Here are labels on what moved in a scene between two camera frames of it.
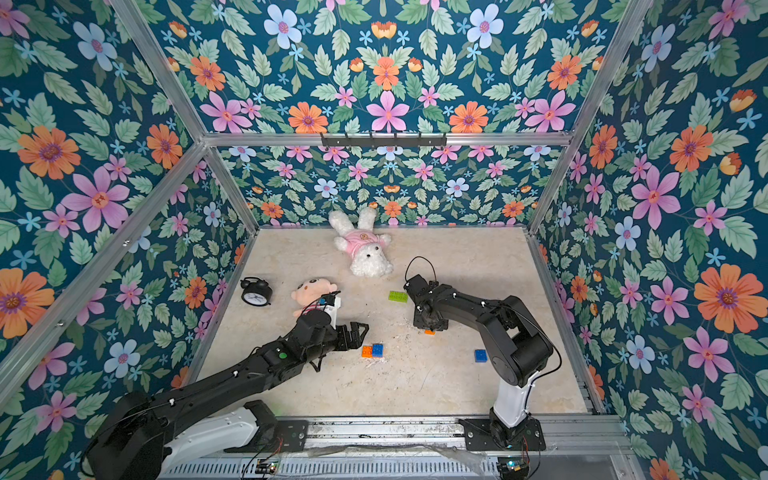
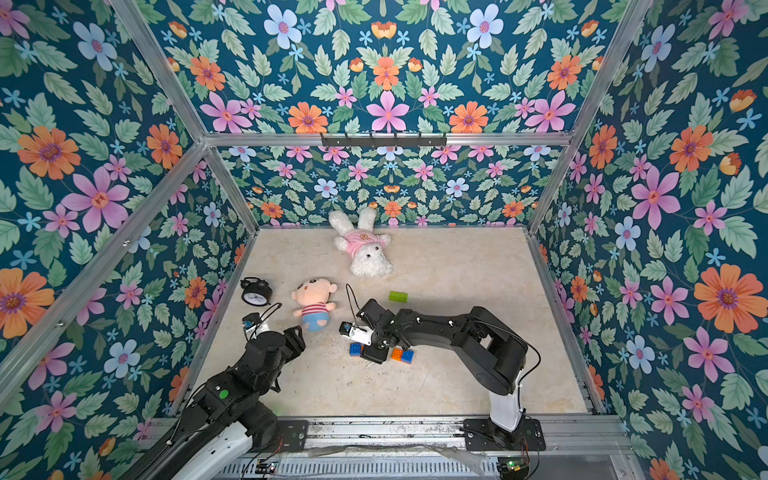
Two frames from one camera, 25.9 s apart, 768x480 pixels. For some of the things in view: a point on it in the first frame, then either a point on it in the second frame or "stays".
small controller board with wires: x=266 y=468 stays
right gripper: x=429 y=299 to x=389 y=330
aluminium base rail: x=424 y=448 stays
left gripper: x=356 y=342 to x=293 y=342
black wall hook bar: x=371 y=141 stays
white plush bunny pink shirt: x=367 y=249 stays
